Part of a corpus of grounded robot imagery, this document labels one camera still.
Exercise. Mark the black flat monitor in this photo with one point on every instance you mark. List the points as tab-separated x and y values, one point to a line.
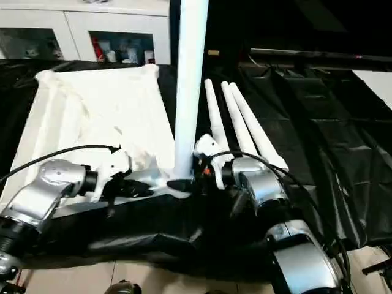
321	58

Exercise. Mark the red package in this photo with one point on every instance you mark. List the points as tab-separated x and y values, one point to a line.
98	49

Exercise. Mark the black glossy mat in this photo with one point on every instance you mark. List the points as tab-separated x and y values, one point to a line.
321	168

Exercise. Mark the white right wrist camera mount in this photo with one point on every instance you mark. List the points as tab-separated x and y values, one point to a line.
211	147

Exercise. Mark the dark brown rounded object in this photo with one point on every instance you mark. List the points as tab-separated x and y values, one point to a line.
122	288

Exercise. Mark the white glass door cabinet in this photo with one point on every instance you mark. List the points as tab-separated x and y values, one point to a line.
79	21

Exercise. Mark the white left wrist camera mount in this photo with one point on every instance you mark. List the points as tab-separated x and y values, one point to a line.
113	168

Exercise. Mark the white plastic table leg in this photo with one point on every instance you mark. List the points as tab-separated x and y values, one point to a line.
216	110
260	131
190	92
242	119

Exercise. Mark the small white cup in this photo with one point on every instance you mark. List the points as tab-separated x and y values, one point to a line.
149	56
111	55

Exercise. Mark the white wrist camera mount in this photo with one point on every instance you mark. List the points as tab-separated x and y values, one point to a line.
113	168
211	147

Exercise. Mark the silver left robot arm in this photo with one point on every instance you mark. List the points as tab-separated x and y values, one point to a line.
46	183

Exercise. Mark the white plastic table top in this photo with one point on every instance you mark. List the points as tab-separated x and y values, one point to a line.
92	110

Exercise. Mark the small yellow label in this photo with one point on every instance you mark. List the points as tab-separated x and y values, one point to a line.
213	52

